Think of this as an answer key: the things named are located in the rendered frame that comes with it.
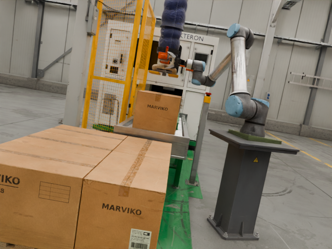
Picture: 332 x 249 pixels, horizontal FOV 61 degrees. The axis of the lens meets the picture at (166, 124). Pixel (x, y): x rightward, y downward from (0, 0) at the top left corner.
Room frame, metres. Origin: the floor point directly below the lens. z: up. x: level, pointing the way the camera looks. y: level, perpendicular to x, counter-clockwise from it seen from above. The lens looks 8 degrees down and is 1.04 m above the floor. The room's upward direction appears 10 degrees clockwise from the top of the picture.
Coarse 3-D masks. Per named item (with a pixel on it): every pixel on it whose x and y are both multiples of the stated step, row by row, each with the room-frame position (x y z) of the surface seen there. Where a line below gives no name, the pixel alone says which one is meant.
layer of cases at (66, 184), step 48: (0, 144) 1.59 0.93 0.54; (48, 144) 1.76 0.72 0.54; (96, 144) 1.98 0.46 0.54; (144, 144) 2.24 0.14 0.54; (0, 192) 1.30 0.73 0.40; (48, 192) 1.29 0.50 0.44; (96, 192) 1.28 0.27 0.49; (144, 192) 1.28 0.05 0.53; (0, 240) 1.29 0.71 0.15; (48, 240) 1.29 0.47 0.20; (96, 240) 1.28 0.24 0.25; (144, 240) 1.28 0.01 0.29
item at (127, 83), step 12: (108, 0) 3.71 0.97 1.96; (96, 36) 3.79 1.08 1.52; (132, 36) 3.32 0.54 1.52; (96, 48) 3.79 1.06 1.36; (132, 48) 3.30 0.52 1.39; (132, 60) 3.32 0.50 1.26; (108, 72) 3.59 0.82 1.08; (120, 72) 3.44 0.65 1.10; (96, 96) 3.69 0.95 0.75; (108, 96) 3.54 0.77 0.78; (84, 108) 3.79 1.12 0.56; (108, 108) 3.52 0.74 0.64; (120, 108) 3.38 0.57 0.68; (84, 120) 3.78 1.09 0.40; (120, 120) 3.32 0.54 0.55
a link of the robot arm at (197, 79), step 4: (196, 72) 2.62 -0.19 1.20; (200, 72) 2.62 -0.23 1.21; (192, 76) 2.65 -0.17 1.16; (196, 76) 2.61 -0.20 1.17; (200, 76) 2.62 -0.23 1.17; (204, 76) 2.66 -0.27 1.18; (192, 80) 2.63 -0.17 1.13; (196, 80) 2.61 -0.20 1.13; (200, 80) 2.62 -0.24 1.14; (204, 80) 2.64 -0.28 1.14; (196, 84) 2.66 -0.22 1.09; (200, 84) 2.63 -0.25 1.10
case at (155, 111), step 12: (144, 96) 2.61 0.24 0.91; (156, 96) 2.60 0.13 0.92; (168, 96) 2.60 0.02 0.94; (180, 96) 3.05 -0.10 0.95; (144, 108) 2.61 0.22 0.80; (156, 108) 2.60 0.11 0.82; (168, 108) 2.60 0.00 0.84; (144, 120) 2.61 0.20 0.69; (156, 120) 2.60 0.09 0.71; (168, 120) 2.60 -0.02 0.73; (168, 132) 2.60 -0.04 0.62
